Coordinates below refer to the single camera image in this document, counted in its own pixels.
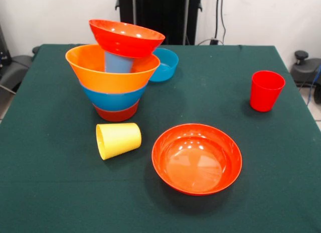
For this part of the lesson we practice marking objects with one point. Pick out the yellow cup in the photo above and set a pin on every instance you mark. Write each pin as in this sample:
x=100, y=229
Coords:
x=120, y=140

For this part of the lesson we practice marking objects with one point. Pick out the large blue bowl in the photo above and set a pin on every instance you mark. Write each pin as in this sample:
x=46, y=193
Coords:
x=113, y=101

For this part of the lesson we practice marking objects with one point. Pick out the blue cup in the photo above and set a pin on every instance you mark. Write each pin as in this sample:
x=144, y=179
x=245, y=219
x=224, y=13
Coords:
x=118, y=63

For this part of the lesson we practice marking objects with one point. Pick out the wide red-orange bowl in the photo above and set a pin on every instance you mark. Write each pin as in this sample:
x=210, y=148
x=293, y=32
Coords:
x=196, y=162
x=125, y=42

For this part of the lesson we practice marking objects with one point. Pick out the large orange bowl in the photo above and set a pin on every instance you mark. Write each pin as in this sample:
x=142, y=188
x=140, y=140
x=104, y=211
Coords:
x=87, y=67

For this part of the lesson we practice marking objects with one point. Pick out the red cup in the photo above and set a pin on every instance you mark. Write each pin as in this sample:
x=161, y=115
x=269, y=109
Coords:
x=265, y=95

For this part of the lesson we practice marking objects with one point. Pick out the small red-orange bowl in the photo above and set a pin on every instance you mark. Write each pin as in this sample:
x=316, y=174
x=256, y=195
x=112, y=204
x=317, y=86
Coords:
x=118, y=115

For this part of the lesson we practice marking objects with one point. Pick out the small blue bowl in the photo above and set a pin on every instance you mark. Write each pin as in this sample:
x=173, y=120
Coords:
x=166, y=67

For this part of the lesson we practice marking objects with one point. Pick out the dark green tablecloth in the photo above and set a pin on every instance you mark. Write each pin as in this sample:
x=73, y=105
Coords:
x=276, y=180

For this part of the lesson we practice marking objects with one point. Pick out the black pedestal leg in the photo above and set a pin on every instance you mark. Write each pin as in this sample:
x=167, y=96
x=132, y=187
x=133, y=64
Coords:
x=15, y=67
x=304, y=72

